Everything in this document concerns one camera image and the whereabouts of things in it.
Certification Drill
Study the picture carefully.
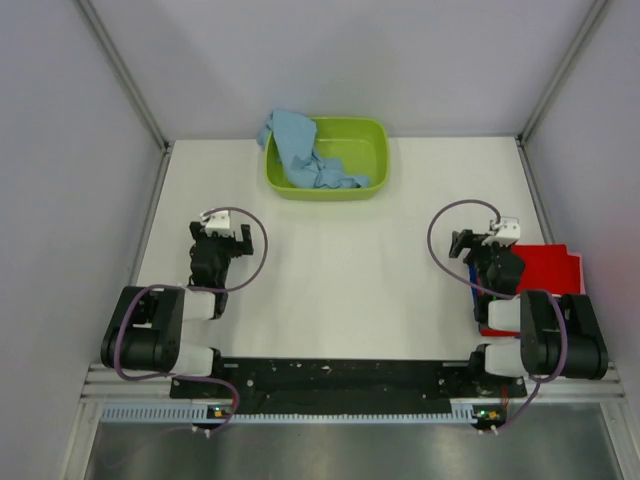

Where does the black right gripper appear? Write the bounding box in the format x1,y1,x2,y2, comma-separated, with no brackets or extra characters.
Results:
449,229,510,295

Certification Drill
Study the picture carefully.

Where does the light blue t shirt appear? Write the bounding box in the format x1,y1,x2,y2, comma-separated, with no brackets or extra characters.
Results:
256,109,371,190

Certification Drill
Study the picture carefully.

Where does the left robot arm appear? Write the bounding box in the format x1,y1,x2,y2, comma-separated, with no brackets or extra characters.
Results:
100,213,254,397

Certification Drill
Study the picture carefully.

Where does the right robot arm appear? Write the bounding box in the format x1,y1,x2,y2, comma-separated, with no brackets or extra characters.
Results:
449,229,609,396

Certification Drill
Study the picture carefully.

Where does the red folded t shirt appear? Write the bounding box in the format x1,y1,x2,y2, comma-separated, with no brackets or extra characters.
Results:
473,244,581,337

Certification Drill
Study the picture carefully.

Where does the green plastic basin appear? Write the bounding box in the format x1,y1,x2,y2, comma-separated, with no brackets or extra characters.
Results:
257,117,390,201

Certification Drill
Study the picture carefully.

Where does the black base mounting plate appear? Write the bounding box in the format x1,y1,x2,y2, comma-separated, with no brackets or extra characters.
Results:
169,355,529,416

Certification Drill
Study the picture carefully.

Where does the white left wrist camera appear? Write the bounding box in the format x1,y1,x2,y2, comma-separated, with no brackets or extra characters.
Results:
200,210,234,237

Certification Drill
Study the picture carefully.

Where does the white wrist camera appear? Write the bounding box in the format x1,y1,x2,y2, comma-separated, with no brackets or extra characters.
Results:
200,210,234,237
484,217,521,247

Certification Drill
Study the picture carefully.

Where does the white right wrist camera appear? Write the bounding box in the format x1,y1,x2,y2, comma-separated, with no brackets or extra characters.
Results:
484,217,521,247

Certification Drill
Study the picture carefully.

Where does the left aluminium corner post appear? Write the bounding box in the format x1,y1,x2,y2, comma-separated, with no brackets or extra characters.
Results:
72,0,170,151

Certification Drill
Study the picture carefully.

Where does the aluminium corner post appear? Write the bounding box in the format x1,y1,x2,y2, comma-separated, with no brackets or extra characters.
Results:
72,0,170,151
517,0,612,147

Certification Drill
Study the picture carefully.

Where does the right aluminium corner post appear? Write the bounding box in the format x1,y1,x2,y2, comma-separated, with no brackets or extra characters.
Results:
517,0,612,147

